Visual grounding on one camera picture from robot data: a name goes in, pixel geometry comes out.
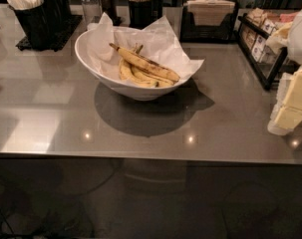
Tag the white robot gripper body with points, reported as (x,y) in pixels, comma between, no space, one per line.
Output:
(300,40)

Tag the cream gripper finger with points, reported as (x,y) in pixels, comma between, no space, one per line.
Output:
(289,92)
(283,120)

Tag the spotted yellow banana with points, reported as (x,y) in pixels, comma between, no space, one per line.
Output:
(146,64)

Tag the middle yellow banana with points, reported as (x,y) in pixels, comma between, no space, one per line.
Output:
(161,82)

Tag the white ceramic bowl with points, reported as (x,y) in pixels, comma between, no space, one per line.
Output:
(95,53)

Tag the left yellow banana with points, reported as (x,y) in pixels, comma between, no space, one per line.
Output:
(127,74)

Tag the black condiment rack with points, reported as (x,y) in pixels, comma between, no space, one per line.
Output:
(268,75)

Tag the black napkin holder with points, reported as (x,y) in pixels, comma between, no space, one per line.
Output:
(211,34)

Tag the white paper liner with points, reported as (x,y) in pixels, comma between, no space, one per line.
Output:
(139,64)

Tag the black stirrer cup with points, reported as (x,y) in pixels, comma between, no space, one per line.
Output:
(144,13)

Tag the pepper shaker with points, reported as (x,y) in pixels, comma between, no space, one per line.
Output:
(109,7)

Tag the salt shaker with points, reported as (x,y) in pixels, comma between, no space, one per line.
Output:
(91,11)

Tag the rear black cutlery cup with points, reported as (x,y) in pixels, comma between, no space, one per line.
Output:
(57,12)

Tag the black cutlery cup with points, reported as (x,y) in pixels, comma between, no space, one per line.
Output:
(34,24)
(57,12)

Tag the front black cutlery cup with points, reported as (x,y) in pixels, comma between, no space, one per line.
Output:
(34,24)

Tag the black rubber mat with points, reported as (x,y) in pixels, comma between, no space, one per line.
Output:
(56,41)

